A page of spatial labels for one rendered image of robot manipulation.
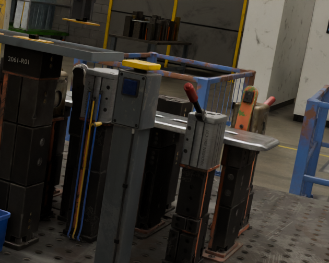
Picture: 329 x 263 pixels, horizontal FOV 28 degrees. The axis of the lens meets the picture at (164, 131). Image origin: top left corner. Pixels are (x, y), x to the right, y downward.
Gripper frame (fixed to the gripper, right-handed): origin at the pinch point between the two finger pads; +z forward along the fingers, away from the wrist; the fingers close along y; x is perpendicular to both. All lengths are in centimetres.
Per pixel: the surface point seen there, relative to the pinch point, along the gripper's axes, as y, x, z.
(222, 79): 211, 120, 32
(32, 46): -7.8, 5.1, 10.5
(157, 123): 27.1, -1.1, 25.9
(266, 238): 62, -16, 56
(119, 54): 7.5, -4.8, 9.6
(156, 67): 7.4, -16.0, 10.4
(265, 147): 38, -25, 26
